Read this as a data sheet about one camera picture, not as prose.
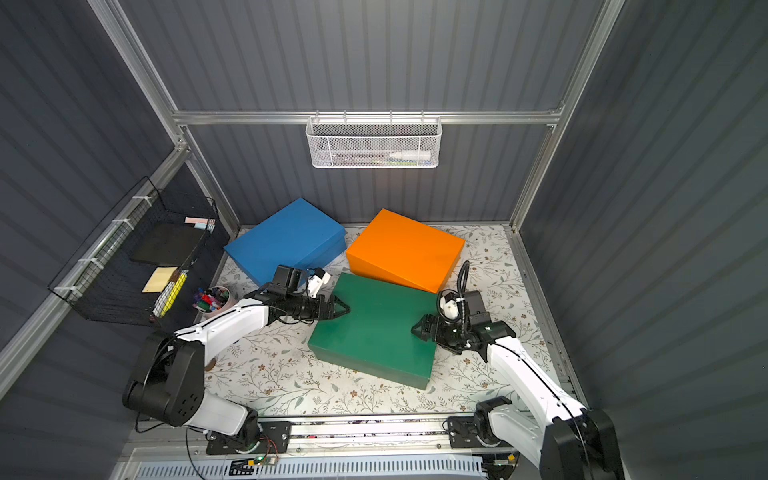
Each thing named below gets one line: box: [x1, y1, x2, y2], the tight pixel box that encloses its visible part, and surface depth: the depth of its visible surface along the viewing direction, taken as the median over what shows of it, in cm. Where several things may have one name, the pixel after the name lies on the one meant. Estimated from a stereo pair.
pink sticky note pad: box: [184, 216, 216, 224], surface depth 86 cm
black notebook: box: [130, 223, 202, 267], surface depth 77 cm
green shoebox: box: [308, 272, 438, 391], surface depth 81 cm
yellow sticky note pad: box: [141, 266, 178, 293], surface depth 74 cm
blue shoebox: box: [224, 198, 347, 287], surface depth 108 cm
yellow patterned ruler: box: [160, 273, 188, 318], surface depth 71 cm
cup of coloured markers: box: [192, 286, 231, 324], surface depth 86 cm
